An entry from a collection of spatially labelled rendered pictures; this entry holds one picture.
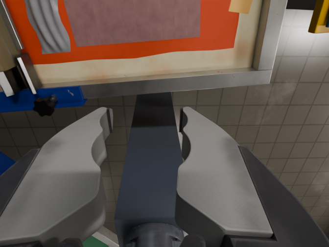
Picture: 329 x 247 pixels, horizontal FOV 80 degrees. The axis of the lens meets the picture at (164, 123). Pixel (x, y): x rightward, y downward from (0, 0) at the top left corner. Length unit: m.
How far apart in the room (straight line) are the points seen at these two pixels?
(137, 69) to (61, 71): 0.20
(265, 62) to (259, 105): 1.31
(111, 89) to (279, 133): 1.81
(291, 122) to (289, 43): 0.72
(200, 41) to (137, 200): 0.42
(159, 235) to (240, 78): 0.42
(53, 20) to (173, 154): 0.47
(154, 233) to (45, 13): 0.54
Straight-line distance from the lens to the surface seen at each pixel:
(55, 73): 0.60
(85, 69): 0.57
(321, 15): 0.65
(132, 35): 0.52
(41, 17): 0.57
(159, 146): 0.67
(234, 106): 1.77
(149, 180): 0.57
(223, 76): 0.53
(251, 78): 0.56
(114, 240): 1.05
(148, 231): 0.50
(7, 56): 0.55
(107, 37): 0.53
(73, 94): 0.55
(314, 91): 2.06
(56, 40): 0.56
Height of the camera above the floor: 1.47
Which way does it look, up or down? 58 degrees down
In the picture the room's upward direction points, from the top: 175 degrees clockwise
